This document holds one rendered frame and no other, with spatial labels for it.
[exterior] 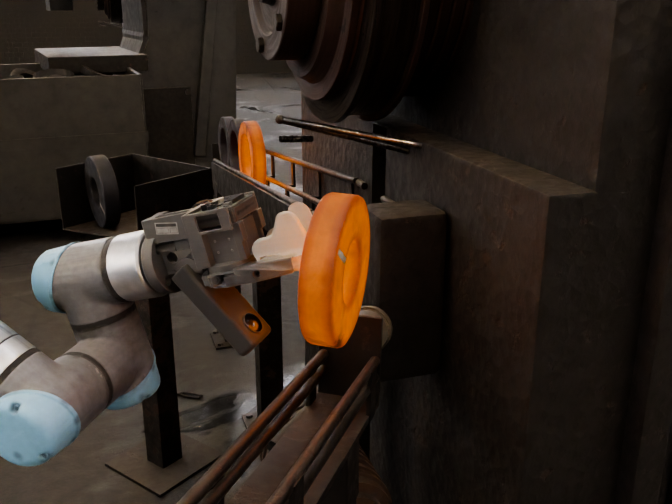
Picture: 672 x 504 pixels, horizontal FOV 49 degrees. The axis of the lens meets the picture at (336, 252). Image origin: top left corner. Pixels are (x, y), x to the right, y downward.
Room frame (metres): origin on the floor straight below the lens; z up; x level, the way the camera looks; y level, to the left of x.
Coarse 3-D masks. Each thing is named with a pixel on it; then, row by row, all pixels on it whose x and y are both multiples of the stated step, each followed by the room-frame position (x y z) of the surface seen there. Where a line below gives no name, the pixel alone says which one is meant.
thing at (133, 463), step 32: (128, 160) 1.70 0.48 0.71; (160, 160) 1.65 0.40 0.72; (64, 192) 1.56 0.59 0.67; (128, 192) 1.69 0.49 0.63; (160, 192) 1.44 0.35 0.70; (192, 192) 1.51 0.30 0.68; (64, 224) 1.55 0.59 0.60; (96, 224) 1.57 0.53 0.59; (128, 224) 1.54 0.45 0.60; (160, 320) 1.52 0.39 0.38; (160, 352) 1.51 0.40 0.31; (160, 384) 1.51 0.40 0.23; (160, 416) 1.50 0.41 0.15; (160, 448) 1.50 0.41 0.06; (192, 448) 1.58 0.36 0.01; (160, 480) 1.45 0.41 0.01
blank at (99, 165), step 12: (96, 156) 1.54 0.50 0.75; (96, 168) 1.50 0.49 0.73; (108, 168) 1.50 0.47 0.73; (96, 180) 1.51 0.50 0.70; (108, 180) 1.48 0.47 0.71; (96, 192) 1.57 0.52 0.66; (108, 192) 1.48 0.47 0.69; (96, 204) 1.55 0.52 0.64; (108, 204) 1.47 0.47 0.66; (120, 204) 1.49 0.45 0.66; (96, 216) 1.55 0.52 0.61; (108, 216) 1.48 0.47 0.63; (120, 216) 1.50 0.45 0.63
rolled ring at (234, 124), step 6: (234, 120) 2.02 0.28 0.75; (240, 120) 2.02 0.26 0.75; (234, 126) 2.01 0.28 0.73; (228, 132) 2.10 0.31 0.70; (234, 132) 2.06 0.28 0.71; (228, 138) 2.11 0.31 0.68; (234, 138) 2.08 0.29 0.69; (228, 144) 2.11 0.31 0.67; (234, 144) 2.09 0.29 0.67; (234, 150) 2.09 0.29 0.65; (234, 156) 2.09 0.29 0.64; (234, 162) 2.08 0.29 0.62
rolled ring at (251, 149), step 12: (240, 132) 1.90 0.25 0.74; (252, 132) 1.80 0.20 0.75; (240, 144) 1.91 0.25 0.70; (252, 144) 1.78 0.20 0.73; (264, 144) 1.79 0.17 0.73; (240, 156) 1.91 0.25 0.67; (252, 156) 1.77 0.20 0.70; (264, 156) 1.78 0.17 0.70; (240, 168) 1.92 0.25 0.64; (252, 168) 1.78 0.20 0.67; (264, 168) 1.78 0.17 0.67; (264, 180) 1.79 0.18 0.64
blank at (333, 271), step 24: (312, 216) 0.67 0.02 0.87; (336, 216) 0.66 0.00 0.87; (360, 216) 0.72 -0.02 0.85; (312, 240) 0.65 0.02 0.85; (336, 240) 0.64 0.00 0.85; (360, 240) 0.72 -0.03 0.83; (312, 264) 0.63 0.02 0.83; (336, 264) 0.64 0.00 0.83; (360, 264) 0.73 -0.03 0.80; (312, 288) 0.63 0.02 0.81; (336, 288) 0.64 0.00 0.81; (360, 288) 0.73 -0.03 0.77; (312, 312) 0.63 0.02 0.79; (336, 312) 0.64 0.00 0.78; (312, 336) 0.64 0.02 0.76; (336, 336) 0.65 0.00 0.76
